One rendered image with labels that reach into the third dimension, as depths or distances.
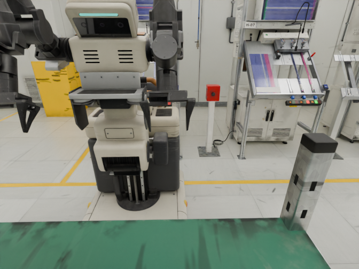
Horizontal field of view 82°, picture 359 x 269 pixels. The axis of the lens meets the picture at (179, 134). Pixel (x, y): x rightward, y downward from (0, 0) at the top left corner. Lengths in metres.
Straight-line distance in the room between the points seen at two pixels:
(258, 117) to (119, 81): 2.02
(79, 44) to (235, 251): 0.79
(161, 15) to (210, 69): 3.45
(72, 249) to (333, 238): 1.70
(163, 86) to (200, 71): 3.46
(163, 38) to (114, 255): 0.42
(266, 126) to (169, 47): 2.30
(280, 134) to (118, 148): 2.23
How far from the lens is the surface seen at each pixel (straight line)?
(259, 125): 2.66
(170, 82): 0.54
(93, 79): 0.86
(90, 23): 0.83
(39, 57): 0.96
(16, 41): 0.72
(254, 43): 2.62
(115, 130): 0.93
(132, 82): 0.82
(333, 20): 4.76
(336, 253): 1.78
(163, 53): 0.49
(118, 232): 0.36
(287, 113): 2.75
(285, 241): 0.37
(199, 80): 4.02
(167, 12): 0.60
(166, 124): 1.16
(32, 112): 0.69
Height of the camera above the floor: 1.21
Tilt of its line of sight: 25 degrees down
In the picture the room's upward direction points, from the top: straight up
